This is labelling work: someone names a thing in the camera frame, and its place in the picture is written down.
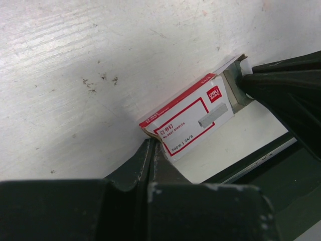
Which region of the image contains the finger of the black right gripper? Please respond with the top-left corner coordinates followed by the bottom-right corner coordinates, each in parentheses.
top-left (237, 51), bottom-right (320, 160)

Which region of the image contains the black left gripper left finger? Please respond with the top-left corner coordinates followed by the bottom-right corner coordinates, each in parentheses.
top-left (104, 139), bottom-right (152, 193)

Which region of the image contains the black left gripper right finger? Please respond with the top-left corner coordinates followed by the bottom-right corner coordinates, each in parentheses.
top-left (147, 142), bottom-right (192, 191)

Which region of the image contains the red white staple box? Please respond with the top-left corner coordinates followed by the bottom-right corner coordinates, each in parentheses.
top-left (139, 73), bottom-right (234, 163)

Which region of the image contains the staple box tray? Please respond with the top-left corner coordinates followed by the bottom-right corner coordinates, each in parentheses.
top-left (215, 53), bottom-right (254, 114)

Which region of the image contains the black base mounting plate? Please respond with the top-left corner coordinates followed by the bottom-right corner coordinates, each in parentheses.
top-left (206, 133), bottom-right (320, 240)

